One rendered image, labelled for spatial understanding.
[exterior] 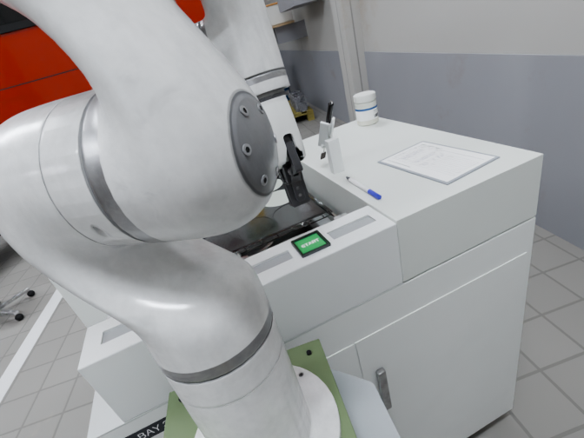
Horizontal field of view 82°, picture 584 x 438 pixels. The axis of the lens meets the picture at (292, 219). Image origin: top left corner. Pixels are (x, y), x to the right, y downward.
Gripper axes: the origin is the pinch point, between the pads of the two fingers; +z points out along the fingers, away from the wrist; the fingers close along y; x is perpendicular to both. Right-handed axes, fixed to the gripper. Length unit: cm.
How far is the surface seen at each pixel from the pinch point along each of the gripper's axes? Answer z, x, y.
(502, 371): 74, 44, -10
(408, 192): 9.5, 22.8, -3.7
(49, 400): 82, -122, -127
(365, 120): -2, 43, -48
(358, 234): 11.0, 8.0, 1.0
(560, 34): -5, 153, -63
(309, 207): 11.4, 9.5, -26.8
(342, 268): 15.3, 3.1, 1.8
